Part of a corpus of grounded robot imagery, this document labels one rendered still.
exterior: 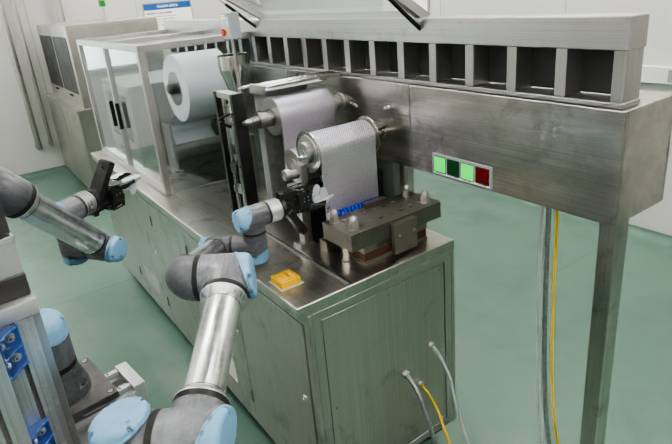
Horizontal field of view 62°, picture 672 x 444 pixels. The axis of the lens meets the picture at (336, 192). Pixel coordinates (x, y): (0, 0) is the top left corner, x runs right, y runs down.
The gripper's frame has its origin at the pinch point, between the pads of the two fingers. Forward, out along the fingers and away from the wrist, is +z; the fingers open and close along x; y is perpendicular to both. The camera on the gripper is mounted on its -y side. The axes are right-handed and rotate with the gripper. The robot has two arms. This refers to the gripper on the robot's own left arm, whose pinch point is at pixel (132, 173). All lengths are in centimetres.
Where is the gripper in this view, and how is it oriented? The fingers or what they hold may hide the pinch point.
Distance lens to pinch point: 198.6
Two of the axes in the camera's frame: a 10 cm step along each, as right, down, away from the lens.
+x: 9.3, 1.8, -3.2
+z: 3.6, -3.5, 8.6
